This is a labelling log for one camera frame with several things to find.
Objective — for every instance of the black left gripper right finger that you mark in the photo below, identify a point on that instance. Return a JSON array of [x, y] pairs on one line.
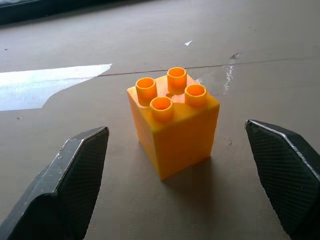
[[287, 180]]

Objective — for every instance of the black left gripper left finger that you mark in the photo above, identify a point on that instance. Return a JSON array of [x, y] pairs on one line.
[[65, 190]]

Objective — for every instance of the orange studded building block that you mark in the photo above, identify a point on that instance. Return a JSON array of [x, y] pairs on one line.
[[178, 130]]

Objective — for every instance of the clear tape strip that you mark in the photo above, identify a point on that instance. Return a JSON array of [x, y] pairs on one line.
[[37, 85]]

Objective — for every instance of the small clear tape scrap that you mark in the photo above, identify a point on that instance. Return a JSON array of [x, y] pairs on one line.
[[188, 43]]

